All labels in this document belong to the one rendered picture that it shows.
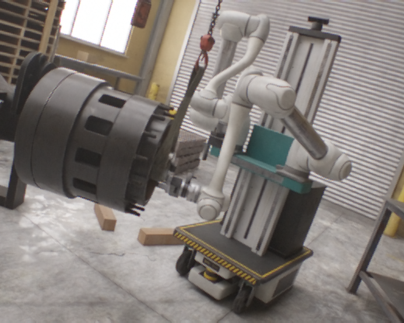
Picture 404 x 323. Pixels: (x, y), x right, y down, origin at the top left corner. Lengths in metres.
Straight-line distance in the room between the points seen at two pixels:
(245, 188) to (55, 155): 1.38
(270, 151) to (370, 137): 4.33
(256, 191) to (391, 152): 4.31
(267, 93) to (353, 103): 5.16
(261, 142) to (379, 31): 4.78
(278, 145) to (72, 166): 1.31
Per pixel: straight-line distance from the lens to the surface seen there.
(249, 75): 1.72
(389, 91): 6.65
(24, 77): 1.66
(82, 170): 1.51
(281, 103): 1.55
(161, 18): 8.54
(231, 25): 2.29
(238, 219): 2.58
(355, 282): 3.41
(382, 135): 6.57
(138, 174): 1.49
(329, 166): 1.96
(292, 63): 2.49
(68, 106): 1.52
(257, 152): 2.41
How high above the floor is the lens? 1.21
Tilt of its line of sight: 11 degrees down
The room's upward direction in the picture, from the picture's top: 18 degrees clockwise
